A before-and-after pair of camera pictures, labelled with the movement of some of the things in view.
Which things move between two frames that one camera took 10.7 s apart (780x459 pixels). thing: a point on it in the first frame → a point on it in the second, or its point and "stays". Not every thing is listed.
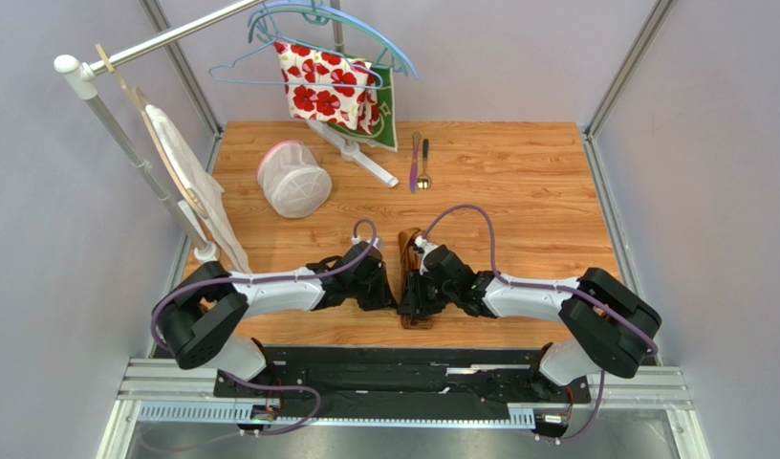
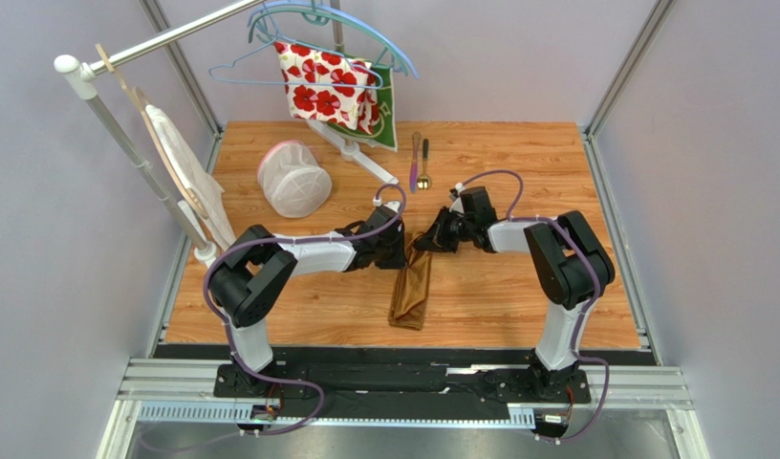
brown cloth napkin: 409,261 stays
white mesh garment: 202,181 stays
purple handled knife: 414,163 stays
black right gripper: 413,291 → 442,231
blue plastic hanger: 353,17 stays
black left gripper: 384,297 → 400,261
